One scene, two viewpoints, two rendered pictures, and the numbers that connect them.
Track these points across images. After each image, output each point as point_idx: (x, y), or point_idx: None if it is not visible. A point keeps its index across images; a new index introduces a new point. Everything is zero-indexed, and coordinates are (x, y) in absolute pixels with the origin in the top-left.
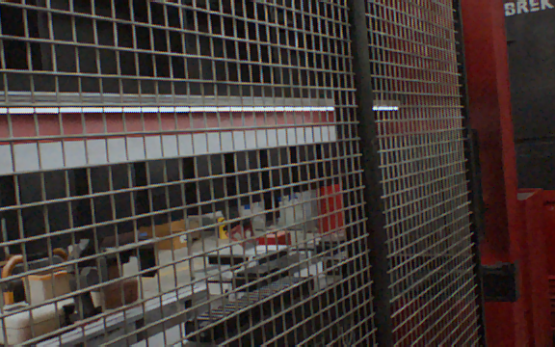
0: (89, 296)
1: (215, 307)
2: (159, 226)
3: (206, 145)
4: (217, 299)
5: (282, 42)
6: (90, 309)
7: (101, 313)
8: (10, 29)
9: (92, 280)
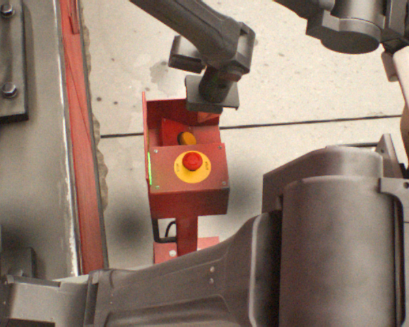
0: (204, 78)
1: (7, 193)
2: None
3: None
4: (47, 241)
5: None
6: (185, 78)
7: (185, 103)
8: None
9: (172, 47)
